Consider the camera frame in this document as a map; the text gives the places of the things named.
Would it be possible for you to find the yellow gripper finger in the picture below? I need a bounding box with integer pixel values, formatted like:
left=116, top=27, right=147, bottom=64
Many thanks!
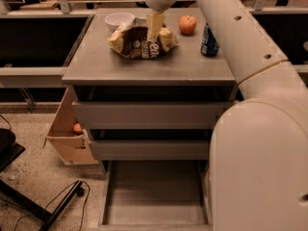
left=146, top=12, right=165, bottom=41

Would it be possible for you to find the brown chip bag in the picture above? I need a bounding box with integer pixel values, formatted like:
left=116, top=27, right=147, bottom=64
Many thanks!
left=108, top=17, right=178, bottom=60

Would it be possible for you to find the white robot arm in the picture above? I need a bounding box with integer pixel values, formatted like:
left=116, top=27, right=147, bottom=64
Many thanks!
left=145, top=0, right=308, bottom=231

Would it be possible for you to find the grey drawer cabinet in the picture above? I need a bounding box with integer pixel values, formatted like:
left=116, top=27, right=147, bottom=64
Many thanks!
left=63, top=8, right=237, bottom=216

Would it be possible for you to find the top grey drawer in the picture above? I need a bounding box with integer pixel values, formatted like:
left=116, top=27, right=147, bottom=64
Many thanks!
left=72, top=102, right=231, bottom=129

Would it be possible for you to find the middle grey drawer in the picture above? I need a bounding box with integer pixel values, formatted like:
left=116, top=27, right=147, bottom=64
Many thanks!
left=90, top=141, right=209, bottom=161

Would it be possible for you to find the open bottom grey drawer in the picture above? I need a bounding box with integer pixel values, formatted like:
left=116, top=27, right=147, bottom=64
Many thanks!
left=89, top=161, right=213, bottom=231

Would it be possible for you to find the red apple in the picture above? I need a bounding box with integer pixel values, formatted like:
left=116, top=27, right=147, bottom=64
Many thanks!
left=178, top=15, right=197, bottom=35

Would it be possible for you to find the white ceramic bowl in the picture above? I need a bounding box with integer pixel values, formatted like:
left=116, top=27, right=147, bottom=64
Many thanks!
left=105, top=13, right=135, bottom=33

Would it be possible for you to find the blue soda can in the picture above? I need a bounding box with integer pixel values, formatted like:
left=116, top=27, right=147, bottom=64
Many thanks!
left=200, top=24, right=219, bottom=57

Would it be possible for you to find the orange fruit in box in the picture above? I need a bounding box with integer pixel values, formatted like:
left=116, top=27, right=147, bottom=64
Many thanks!
left=73, top=123, right=83, bottom=135

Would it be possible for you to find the cardboard box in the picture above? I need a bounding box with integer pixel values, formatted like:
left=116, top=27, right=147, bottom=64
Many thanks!
left=46, top=90, right=96, bottom=165

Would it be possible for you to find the black round object left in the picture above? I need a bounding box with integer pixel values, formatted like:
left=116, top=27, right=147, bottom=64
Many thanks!
left=0, top=128, right=15, bottom=152

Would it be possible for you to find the black stand base left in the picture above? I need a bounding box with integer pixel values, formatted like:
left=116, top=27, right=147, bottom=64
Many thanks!
left=0, top=180, right=85, bottom=231

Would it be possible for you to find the black cable on floor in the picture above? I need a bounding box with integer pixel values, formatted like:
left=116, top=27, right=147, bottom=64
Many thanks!
left=13, top=180, right=91, bottom=231

